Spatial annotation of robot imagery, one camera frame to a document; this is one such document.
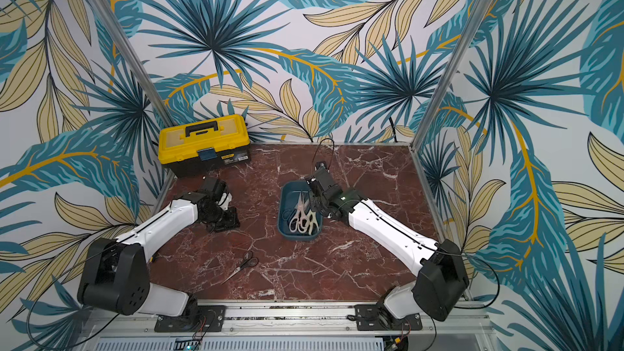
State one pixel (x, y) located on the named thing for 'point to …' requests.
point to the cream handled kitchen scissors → (311, 217)
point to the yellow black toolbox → (205, 146)
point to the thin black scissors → (248, 261)
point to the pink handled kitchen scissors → (301, 222)
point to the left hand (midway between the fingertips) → (238, 227)
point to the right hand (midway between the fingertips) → (320, 193)
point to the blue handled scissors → (286, 214)
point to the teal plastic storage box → (288, 198)
